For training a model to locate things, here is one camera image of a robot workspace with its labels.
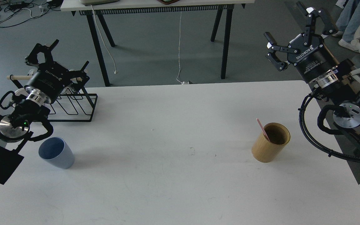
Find white lidded bowl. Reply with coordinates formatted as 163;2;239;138
61;85;73;95

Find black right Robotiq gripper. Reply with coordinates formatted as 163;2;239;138
264;1;347;84

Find blue plastic cup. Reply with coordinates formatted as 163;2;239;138
38;137;75;169

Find person legs in jeans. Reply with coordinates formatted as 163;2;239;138
332;0;360;53

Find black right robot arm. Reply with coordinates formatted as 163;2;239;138
264;2;360;163

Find bamboo cylinder holder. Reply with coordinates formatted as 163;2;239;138
251;122;291;163

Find pink chopstick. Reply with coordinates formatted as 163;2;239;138
256;118;270;142

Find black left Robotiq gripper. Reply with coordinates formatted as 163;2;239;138
25;39;90;104

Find black wire dish rack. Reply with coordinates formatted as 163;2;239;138
6;74;98;122

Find white hanging cable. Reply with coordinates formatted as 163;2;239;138
176;12;185;85
90;5;118;75

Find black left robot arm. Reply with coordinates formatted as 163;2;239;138
0;40;96;185

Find floor cables and adapters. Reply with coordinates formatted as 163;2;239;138
0;0;64;32

